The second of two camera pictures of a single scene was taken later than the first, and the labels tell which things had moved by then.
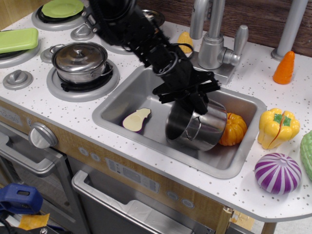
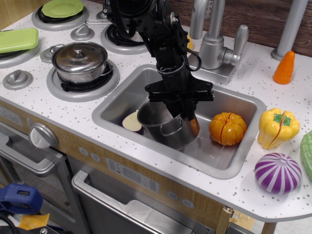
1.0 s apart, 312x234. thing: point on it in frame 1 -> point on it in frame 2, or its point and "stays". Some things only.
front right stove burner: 85,92 stays
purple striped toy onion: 278,173 stays
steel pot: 204,132 -> 177,132
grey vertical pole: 290,29 stays
